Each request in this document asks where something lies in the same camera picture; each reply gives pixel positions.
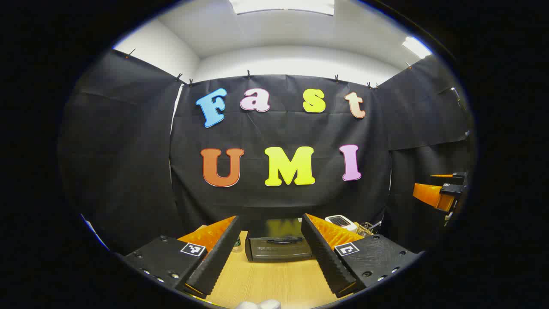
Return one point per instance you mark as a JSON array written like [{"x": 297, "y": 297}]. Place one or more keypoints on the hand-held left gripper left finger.
[{"x": 216, "y": 262}]

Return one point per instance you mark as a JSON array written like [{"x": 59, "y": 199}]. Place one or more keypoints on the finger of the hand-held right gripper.
[
  {"x": 431, "y": 195},
  {"x": 460, "y": 177}
]

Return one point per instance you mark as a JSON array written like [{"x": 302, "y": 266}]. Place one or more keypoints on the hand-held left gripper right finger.
[{"x": 326, "y": 262}]

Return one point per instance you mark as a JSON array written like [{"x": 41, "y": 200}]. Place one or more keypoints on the black electric oven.
[{"x": 279, "y": 246}]

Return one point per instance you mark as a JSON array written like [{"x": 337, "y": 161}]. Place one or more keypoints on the clear plastic water bottle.
[{"x": 236, "y": 244}]

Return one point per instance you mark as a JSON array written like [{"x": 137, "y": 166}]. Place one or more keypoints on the white toaster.
[{"x": 341, "y": 221}]

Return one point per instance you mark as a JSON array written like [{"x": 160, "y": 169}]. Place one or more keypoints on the ceiling light panel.
[
  {"x": 416, "y": 46},
  {"x": 281, "y": 5}
]

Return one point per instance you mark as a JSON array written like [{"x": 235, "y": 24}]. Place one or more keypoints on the row of black cloth clips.
[{"x": 248, "y": 75}]

